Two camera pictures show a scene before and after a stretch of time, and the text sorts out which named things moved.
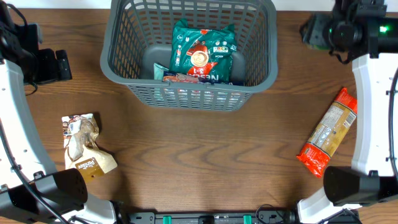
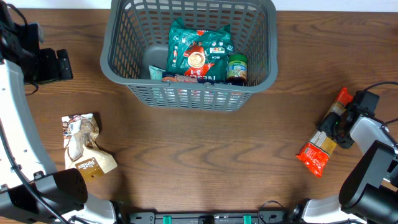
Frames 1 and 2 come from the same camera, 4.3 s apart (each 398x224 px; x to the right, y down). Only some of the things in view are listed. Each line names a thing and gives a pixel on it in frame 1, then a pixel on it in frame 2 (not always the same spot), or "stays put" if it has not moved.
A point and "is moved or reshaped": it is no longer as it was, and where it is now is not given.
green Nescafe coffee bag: x=203 y=55 stays put
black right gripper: x=316 y=22 → x=326 y=125
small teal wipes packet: x=158 y=71 is moved or reshaped
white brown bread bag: x=82 y=152 stays put
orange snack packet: x=316 y=154 stays put
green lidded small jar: x=317 y=47 → x=236 y=70
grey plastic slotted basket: x=138 y=36 stays put
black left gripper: x=52 y=72 stays put
